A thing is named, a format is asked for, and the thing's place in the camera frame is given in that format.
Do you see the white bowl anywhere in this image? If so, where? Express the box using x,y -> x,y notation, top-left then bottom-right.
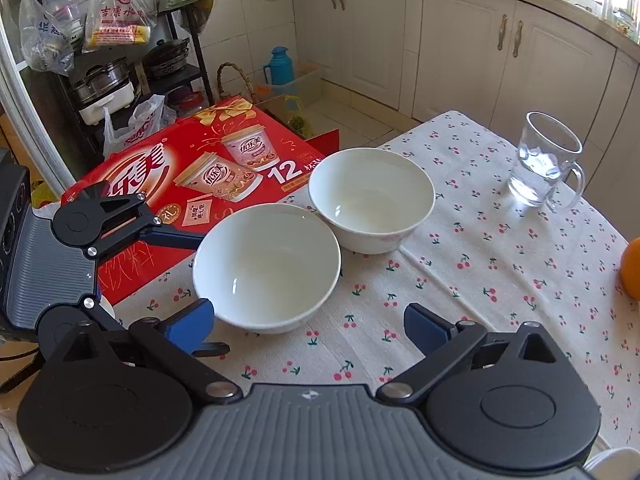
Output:
192,204 -> 342,334
308,148 -> 436,255

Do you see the cherry-print tablecloth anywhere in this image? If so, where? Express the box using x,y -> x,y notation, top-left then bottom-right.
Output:
114,109 -> 640,451

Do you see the white red shopping bag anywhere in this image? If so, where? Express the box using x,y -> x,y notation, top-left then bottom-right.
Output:
103,94 -> 177,158

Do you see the electric cooking pot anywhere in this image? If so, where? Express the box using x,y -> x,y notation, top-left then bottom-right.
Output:
72,58 -> 136,126

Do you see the red drink carton box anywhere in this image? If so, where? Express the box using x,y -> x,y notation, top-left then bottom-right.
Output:
62,96 -> 326,311

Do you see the wicker basket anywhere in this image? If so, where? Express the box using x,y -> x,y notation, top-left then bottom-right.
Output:
216,62 -> 257,103

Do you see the black storage rack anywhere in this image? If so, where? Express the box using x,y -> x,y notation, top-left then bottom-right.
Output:
18,0 -> 204,157

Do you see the glass water mug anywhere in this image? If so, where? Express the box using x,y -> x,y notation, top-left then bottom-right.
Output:
508,110 -> 586,214

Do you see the bumpy orange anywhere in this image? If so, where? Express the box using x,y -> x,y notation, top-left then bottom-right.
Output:
618,237 -> 640,301

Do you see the white plastic bag with noodles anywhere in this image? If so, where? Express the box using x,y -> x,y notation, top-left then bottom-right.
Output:
82,0 -> 157,53

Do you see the teal thermos flask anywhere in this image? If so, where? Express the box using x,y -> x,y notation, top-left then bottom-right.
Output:
262,46 -> 295,86

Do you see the open cardboard box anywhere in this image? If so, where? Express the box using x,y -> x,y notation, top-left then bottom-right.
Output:
254,63 -> 322,140

